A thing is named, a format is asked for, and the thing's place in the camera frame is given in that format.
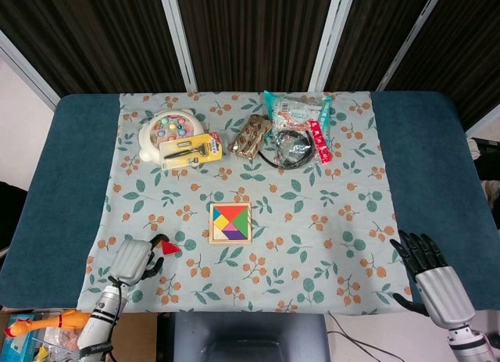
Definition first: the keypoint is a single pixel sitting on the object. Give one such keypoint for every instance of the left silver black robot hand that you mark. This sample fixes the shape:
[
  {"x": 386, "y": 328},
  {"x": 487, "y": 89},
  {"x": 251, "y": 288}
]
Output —
[{"x": 131, "y": 258}]

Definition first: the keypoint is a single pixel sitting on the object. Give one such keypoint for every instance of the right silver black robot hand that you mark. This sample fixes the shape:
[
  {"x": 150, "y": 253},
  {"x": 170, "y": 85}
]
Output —
[{"x": 441, "y": 287}]

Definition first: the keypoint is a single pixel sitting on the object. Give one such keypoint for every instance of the red triangle puzzle piece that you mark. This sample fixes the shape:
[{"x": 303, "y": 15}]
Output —
[{"x": 171, "y": 249}]

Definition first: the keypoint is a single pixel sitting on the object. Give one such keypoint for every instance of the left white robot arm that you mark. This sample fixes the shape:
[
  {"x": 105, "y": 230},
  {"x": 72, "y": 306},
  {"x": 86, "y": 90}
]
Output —
[{"x": 99, "y": 315}]

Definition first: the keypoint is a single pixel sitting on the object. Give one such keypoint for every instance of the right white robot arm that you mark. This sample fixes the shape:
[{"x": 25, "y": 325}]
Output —
[{"x": 468, "y": 344}]

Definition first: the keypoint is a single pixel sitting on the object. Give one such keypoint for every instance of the blue wooden tangram piece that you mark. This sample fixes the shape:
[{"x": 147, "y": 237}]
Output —
[{"x": 215, "y": 214}]

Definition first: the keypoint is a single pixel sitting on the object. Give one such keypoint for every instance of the large orange-red tangram triangle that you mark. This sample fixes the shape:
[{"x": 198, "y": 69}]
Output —
[{"x": 230, "y": 211}]

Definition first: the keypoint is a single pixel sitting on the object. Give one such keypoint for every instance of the large green tangram triangle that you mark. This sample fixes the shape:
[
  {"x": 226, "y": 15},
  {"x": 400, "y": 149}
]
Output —
[{"x": 242, "y": 223}]

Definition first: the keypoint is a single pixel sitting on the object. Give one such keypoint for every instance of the brown cardboard box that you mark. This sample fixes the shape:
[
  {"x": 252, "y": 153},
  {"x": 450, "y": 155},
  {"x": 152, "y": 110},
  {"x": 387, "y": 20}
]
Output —
[{"x": 138, "y": 338}]

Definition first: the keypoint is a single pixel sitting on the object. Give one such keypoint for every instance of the wooden tangram puzzle tray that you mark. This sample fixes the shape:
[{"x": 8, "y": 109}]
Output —
[{"x": 211, "y": 240}]

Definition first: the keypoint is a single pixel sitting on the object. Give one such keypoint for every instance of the orange rubber chicken toy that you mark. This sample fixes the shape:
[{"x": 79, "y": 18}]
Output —
[{"x": 66, "y": 321}]

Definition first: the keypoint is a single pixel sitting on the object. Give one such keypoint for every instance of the purple tangram parallelogram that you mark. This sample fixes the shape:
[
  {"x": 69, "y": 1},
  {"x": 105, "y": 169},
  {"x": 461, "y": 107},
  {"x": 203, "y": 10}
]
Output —
[{"x": 236, "y": 235}]

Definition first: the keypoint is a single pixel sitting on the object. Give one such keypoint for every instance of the razor in yellow blister pack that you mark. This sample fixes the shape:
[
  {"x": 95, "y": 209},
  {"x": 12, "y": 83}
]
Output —
[{"x": 191, "y": 149}]

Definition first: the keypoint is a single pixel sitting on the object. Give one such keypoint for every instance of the white toy with coloured buttons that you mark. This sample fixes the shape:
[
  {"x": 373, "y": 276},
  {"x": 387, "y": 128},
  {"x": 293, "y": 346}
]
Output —
[{"x": 168, "y": 123}]

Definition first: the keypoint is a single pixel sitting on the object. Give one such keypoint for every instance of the light blue carton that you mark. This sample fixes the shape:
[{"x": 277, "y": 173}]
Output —
[{"x": 13, "y": 346}]

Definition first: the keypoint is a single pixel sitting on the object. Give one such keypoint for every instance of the floral leaf print tablecloth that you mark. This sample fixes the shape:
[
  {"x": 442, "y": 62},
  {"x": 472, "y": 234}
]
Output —
[{"x": 297, "y": 205}]

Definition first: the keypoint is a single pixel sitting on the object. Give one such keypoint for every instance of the brown patterned snack packet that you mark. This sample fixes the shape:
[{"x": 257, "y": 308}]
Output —
[{"x": 250, "y": 137}]

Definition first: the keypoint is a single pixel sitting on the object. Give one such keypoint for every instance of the black hoops in clear bag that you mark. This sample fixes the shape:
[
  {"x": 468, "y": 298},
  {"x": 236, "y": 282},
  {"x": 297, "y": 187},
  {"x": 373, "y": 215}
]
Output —
[{"x": 291, "y": 151}]

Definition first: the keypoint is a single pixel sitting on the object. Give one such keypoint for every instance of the teal clear snack packet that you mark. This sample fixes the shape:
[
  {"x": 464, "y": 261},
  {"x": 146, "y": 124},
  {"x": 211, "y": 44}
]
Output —
[{"x": 293, "y": 108}]

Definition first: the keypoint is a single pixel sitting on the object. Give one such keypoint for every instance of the dark pleated curtain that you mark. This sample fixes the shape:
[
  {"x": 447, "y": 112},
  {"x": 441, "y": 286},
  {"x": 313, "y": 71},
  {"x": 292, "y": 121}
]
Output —
[{"x": 254, "y": 33}]

